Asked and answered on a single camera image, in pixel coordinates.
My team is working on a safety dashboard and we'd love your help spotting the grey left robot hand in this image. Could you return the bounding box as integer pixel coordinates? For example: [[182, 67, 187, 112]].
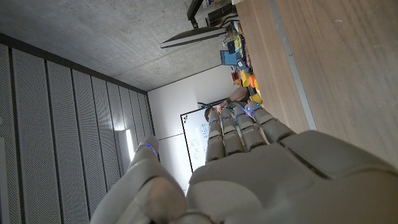
[[89, 100, 398, 224]]

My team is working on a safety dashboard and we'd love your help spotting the whiteboard with blue drawings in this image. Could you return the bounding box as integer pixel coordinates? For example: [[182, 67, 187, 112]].
[[180, 106, 210, 172]]

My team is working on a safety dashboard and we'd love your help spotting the seated person in green t-shirt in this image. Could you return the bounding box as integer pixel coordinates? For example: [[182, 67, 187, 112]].
[[204, 86, 261, 124]]

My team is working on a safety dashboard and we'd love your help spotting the large yellow cup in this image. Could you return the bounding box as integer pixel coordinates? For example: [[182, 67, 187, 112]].
[[240, 69, 251, 88]]

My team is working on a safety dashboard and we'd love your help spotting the blue box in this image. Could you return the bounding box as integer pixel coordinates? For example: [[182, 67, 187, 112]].
[[220, 50, 239, 67]]

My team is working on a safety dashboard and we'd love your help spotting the green printed box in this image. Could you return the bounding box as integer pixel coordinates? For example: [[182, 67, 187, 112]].
[[232, 33, 244, 51]]

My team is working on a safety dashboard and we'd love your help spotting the black computer monitor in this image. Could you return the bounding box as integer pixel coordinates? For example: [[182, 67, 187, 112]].
[[160, 26, 227, 49]]

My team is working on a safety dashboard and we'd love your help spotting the black monitor stand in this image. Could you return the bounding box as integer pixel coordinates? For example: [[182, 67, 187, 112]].
[[186, 0, 238, 29]]

